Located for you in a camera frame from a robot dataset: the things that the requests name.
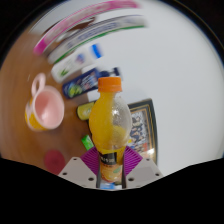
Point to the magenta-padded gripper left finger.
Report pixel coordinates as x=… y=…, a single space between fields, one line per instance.
x=75 y=170

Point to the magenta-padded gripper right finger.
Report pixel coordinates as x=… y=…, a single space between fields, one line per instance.
x=145 y=170

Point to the orange-capped juice bottle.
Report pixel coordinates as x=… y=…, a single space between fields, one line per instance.
x=108 y=126

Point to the green wrapped packet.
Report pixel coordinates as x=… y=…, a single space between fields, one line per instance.
x=87 y=142

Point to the framed group picture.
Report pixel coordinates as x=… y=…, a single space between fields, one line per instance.
x=143 y=130

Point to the brown pump bottle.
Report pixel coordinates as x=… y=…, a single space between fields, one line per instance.
x=84 y=110

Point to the pink and yellow mug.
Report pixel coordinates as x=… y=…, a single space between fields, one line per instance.
x=46 y=110

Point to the dark blue pump bottle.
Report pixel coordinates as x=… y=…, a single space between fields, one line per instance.
x=83 y=83

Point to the white bottle with blue cap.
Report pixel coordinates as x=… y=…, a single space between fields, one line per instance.
x=71 y=65

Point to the white and green cylindrical tube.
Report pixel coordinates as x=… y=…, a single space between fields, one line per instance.
x=96 y=35

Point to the pink cylindrical tube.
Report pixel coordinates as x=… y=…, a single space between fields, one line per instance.
x=80 y=18

